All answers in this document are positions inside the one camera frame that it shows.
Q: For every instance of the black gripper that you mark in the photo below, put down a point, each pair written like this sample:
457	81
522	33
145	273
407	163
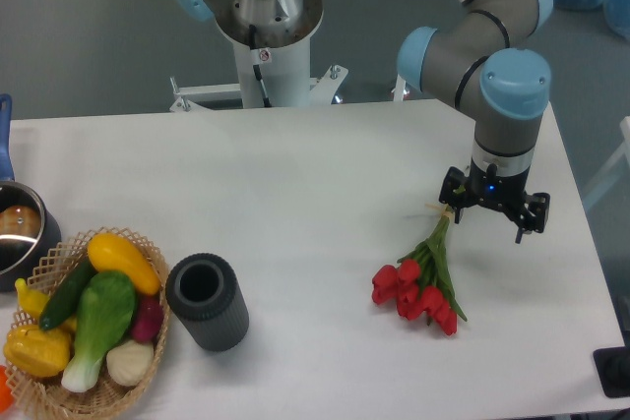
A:
490	190

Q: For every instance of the red tulip bouquet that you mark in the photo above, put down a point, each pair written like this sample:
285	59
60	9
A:
420	284

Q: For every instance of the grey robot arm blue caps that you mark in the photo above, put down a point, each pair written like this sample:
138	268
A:
478	68

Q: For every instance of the black device at table edge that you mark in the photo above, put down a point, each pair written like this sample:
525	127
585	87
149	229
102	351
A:
613	370

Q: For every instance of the dark grey ribbed vase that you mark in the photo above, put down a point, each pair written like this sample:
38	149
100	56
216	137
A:
203	292

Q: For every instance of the yellow squash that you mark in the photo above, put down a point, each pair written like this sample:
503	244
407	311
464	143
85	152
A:
108	252

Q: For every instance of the green bok choy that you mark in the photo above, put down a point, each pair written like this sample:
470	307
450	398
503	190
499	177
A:
104	314

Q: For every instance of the white garlic bulb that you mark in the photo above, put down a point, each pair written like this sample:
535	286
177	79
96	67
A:
128	363

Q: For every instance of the woven wicker basket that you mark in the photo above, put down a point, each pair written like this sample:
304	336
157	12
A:
45	398

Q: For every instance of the green cucumber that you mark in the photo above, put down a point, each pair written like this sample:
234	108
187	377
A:
64	302

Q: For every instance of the yellow banana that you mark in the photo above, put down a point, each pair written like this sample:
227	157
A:
36	304

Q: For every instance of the yellow corn cob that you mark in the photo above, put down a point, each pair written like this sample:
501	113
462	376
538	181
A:
39	353

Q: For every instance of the orange fruit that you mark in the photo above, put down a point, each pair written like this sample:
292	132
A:
6	397

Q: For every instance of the white frame right edge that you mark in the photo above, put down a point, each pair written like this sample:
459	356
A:
609	173

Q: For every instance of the dark pot with blue handle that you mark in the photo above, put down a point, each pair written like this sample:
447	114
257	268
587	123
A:
28	229

